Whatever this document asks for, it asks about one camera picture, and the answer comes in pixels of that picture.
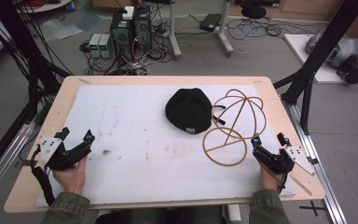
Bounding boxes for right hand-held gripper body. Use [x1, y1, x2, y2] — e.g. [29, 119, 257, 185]
[252, 145, 316, 176]

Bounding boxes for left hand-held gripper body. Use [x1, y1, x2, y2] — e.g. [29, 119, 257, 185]
[38, 135, 92, 172]

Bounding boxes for copper wire hat frame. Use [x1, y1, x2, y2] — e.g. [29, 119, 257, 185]
[202, 89, 268, 167]

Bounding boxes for black knit hat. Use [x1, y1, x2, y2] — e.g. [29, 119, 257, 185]
[164, 88, 213, 135]

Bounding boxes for person's right hand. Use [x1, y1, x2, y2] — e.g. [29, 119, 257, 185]
[258, 162, 284, 192]

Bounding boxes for person's left hand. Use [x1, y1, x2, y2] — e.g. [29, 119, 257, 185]
[51, 155, 89, 196]

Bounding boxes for white foam mat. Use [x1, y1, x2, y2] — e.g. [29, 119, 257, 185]
[35, 84, 296, 208]

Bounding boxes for white platform board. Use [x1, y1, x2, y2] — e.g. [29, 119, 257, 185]
[282, 33, 358, 85]

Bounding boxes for grey power supply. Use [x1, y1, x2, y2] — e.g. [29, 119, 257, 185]
[88, 33, 103, 59]
[98, 34, 115, 60]

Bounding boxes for black device on platform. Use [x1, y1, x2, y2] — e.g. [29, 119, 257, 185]
[336, 60, 358, 85]

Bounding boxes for clear plastic sheet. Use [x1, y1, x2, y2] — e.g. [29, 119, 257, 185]
[39, 19, 84, 41]

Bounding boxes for black computer tower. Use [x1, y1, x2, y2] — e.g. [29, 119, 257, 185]
[132, 5, 154, 53]
[109, 8, 135, 61]

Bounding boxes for grey robot head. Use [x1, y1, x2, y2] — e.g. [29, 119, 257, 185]
[305, 28, 358, 70]

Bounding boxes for white table leg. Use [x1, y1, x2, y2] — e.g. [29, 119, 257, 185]
[167, 0, 183, 61]
[215, 0, 236, 58]

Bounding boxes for round white table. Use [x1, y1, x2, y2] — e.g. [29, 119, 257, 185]
[14, 0, 73, 14]

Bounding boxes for flat black box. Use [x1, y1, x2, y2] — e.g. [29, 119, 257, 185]
[199, 13, 224, 33]

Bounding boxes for white box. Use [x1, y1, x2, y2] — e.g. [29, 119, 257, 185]
[122, 6, 135, 21]

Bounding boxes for black stool base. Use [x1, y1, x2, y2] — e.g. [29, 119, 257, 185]
[240, 4, 268, 20]

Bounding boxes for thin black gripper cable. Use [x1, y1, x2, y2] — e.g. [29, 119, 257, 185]
[277, 172, 291, 194]

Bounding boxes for black sleeved gripper cable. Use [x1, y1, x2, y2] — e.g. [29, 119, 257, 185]
[30, 146, 57, 207]

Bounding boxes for aluminium rail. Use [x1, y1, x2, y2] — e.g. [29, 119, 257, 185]
[0, 120, 37, 209]
[280, 95, 350, 224]

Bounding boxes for black metal frame with cables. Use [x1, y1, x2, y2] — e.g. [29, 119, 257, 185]
[0, 0, 73, 185]

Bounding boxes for tangle of floor cables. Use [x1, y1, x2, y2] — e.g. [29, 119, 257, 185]
[78, 36, 175, 77]

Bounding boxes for black floor cables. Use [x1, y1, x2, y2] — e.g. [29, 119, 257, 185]
[227, 17, 318, 43]

